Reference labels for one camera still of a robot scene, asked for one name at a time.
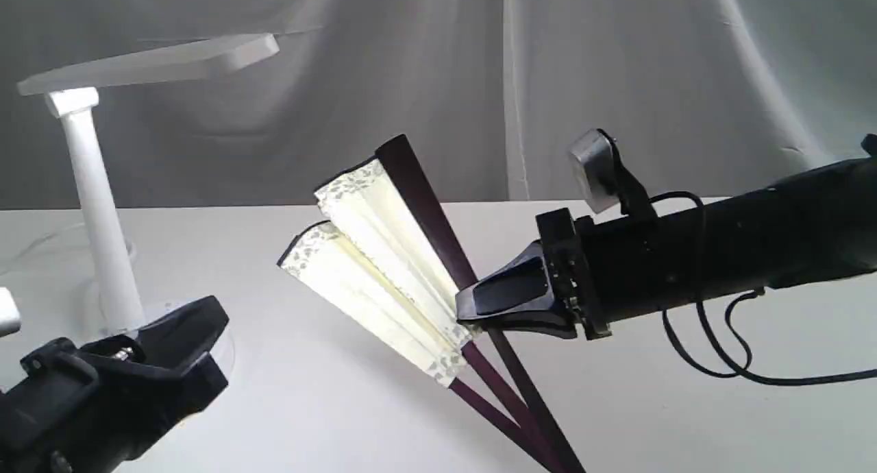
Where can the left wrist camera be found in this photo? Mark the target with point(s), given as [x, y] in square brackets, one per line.
[10, 320]

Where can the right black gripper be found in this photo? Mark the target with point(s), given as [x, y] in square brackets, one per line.
[518, 296]

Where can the folding paper fan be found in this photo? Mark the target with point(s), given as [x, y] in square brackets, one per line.
[386, 256]

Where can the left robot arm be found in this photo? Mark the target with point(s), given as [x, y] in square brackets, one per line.
[10, 444]

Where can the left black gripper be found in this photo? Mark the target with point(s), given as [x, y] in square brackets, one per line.
[114, 399]

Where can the white desk lamp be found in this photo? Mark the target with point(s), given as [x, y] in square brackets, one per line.
[71, 93]

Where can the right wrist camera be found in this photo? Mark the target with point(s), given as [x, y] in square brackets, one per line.
[604, 180]

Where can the grey backdrop curtain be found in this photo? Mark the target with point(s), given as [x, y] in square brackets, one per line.
[713, 96]

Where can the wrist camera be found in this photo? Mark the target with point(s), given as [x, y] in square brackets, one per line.
[10, 320]
[604, 180]

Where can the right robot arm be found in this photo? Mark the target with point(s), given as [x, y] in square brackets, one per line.
[811, 227]

